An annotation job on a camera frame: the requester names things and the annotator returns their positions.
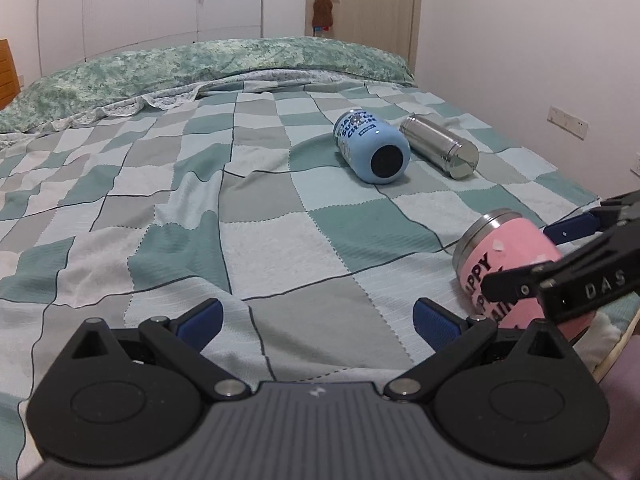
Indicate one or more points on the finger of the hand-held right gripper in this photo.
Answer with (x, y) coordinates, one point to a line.
(575, 228)
(510, 284)

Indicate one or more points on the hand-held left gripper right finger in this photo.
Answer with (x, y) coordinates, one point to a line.
(434, 323)

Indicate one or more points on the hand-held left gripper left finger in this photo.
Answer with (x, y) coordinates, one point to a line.
(202, 321)

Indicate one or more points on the pink cup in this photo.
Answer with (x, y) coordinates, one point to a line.
(505, 249)

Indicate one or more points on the stainless steel cup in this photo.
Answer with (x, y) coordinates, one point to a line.
(430, 139)

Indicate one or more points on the light blue printed cup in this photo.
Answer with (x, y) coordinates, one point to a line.
(357, 147)

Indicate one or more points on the purple cloth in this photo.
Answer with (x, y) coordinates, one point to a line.
(622, 400)

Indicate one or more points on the green grey checked blanket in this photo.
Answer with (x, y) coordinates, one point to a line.
(250, 210)

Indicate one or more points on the green floral quilt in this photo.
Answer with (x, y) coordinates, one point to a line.
(150, 67)

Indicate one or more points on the beige wooden door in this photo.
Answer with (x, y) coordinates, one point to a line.
(367, 2)

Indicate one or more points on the wooden headboard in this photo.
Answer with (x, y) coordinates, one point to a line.
(7, 75)

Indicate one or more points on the white wardrobe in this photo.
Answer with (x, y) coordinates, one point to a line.
(140, 5)

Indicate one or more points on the brown bag on door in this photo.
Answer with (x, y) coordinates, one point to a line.
(322, 14)

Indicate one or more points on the white wall socket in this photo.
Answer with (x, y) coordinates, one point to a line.
(567, 121)

